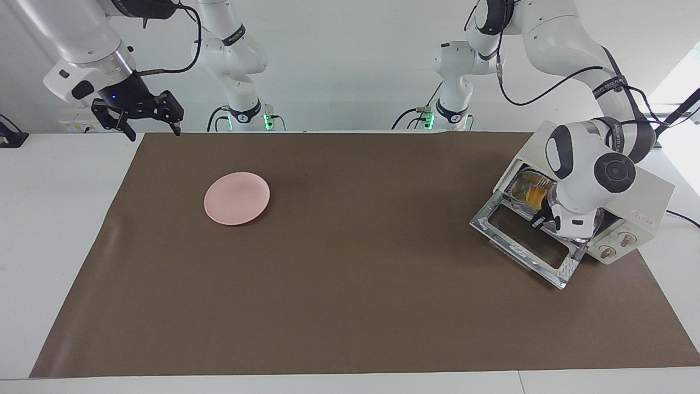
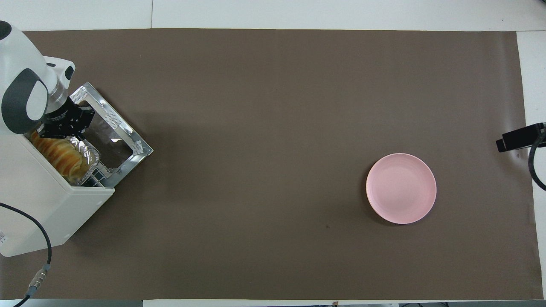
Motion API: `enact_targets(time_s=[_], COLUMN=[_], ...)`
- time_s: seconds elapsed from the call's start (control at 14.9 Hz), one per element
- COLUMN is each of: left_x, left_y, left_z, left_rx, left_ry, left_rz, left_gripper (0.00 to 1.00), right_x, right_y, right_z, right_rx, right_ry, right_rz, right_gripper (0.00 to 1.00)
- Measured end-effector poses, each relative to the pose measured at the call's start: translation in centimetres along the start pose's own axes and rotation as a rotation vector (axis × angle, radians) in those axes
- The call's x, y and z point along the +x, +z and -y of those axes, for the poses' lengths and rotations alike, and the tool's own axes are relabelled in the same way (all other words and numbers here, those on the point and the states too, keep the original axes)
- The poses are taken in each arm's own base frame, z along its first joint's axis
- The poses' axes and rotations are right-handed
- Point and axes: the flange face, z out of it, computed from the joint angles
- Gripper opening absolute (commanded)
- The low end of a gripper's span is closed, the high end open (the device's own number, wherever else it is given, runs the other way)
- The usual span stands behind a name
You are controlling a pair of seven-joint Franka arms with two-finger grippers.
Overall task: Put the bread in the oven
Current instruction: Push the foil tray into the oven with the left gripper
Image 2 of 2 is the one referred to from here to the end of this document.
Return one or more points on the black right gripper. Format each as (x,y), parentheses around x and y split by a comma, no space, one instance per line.
(541,134)

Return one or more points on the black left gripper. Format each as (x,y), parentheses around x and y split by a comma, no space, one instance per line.
(64,121)

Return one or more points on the striped yellow bread loaf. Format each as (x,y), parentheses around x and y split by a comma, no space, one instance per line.
(62,155)

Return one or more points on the aluminium foil tray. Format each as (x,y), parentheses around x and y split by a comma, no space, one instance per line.
(90,160)

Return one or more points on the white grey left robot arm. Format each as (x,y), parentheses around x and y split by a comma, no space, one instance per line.
(25,72)

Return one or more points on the white toaster oven body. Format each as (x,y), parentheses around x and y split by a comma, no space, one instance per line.
(34,209)

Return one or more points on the pink round plate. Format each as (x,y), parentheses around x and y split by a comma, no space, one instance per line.
(401,189)

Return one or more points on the brown paper table mat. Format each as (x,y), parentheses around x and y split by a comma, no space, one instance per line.
(264,128)

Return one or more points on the glass oven door metal frame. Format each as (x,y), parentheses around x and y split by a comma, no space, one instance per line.
(123,136)

